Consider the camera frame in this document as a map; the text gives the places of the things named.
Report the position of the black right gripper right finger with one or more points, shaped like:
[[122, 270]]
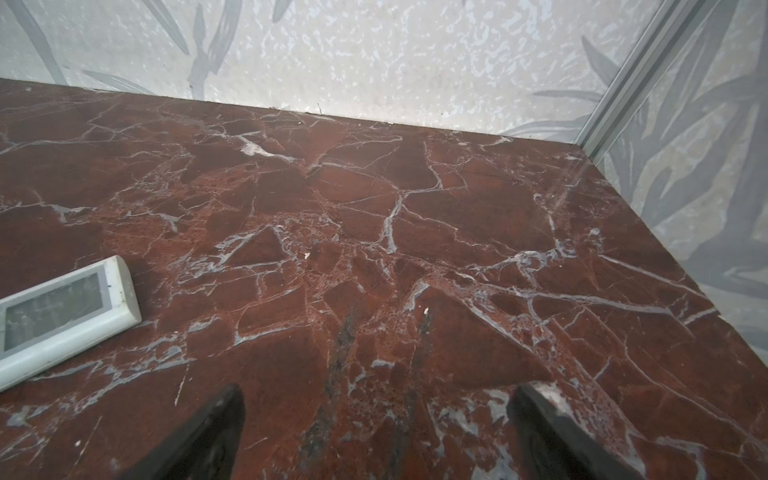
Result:
[[554, 446]]

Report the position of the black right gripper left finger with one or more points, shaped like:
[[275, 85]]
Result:
[[204, 447]]

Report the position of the white remote with display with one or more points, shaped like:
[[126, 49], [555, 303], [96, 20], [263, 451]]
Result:
[[49, 323]]

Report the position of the aluminium frame post right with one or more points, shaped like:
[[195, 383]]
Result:
[[667, 33]]

